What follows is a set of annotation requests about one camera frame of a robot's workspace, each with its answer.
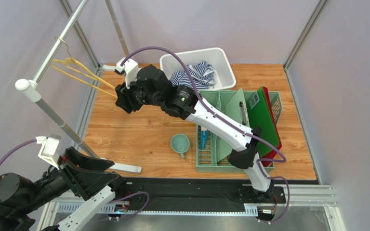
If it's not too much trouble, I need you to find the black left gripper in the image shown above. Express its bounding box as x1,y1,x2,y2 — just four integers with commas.
19,145,119,212

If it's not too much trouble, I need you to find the yellow velvet hanger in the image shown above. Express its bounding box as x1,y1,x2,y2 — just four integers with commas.
50,36,118,100

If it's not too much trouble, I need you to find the blue white striped tank top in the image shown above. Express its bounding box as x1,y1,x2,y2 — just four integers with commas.
170,61,216,90

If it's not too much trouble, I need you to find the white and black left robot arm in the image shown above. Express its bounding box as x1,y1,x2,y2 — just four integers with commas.
0,147,126,231

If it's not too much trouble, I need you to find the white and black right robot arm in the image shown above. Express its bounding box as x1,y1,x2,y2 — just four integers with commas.
115,64,272,193

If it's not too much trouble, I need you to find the white plastic tub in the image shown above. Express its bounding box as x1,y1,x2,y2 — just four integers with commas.
159,48,236,90

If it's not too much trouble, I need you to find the teal plastic cup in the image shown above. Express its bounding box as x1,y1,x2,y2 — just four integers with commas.
170,134,190,159

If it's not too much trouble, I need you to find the blue white small box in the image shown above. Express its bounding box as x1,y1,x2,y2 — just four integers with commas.
200,126,208,150

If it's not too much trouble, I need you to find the green plastic dish rack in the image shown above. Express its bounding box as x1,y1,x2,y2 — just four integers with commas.
196,90,283,173

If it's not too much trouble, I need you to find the silver clothes rack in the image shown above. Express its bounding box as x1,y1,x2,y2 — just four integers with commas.
14,0,160,174

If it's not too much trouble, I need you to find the light green cutting board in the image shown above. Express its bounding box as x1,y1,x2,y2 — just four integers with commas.
216,89,250,163

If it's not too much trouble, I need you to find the red cutting board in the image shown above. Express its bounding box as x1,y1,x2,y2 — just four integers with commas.
263,87,282,159

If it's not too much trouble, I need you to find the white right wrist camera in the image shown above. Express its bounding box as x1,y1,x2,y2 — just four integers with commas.
114,58,140,89

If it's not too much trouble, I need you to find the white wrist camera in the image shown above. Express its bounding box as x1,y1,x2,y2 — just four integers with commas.
114,58,140,89
36,134,61,170

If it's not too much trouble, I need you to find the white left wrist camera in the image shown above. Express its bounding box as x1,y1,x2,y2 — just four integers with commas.
36,134,61,170

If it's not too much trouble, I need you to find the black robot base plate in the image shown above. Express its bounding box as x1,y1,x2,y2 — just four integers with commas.
116,178,287,212

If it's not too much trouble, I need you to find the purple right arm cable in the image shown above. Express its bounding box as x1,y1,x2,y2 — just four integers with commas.
120,47,291,193

